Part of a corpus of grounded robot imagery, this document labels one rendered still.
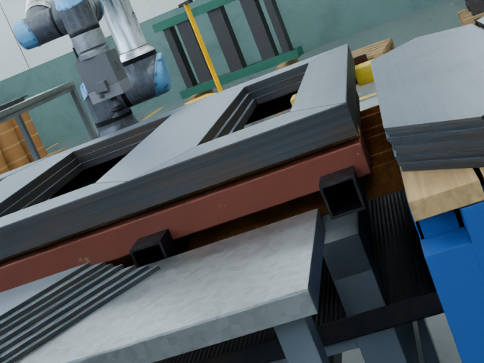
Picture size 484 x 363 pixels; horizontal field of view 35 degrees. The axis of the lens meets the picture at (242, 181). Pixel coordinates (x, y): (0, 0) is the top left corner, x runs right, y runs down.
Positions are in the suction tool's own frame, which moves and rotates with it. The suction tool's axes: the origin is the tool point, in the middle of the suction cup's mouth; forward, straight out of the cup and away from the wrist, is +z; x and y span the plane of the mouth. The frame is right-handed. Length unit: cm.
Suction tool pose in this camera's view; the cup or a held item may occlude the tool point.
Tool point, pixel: (121, 114)
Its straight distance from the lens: 184.9
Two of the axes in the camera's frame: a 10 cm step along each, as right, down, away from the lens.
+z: 3.7, 9.0, 2.2
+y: 9.1, -3.0, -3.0
